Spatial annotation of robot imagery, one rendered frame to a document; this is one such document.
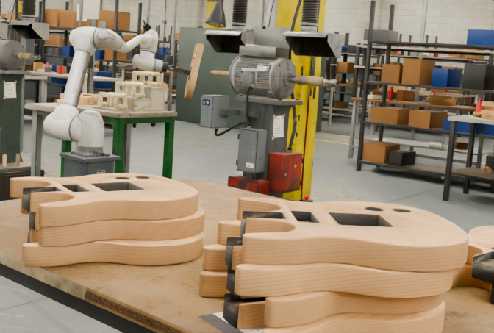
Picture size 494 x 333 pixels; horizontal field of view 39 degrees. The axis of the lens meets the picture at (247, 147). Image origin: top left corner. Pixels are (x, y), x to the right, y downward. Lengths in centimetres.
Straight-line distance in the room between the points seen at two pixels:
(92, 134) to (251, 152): 97
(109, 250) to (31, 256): 16
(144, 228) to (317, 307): 54
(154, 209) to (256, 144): 276
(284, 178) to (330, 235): 316
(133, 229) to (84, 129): 285
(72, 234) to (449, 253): 77
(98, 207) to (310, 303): 59
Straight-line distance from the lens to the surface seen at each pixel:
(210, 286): 137
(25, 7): 639
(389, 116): 921
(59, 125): 450
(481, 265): 153
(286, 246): 114
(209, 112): 432
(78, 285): 145
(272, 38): 456
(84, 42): 467
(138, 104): 513
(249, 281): 112
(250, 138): 432
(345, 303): 122
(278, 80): 433
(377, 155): 933
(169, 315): 129
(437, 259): 120
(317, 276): 117
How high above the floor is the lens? 136
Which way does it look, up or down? 7 degrees down
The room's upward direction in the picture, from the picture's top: 4 degrees clockwise
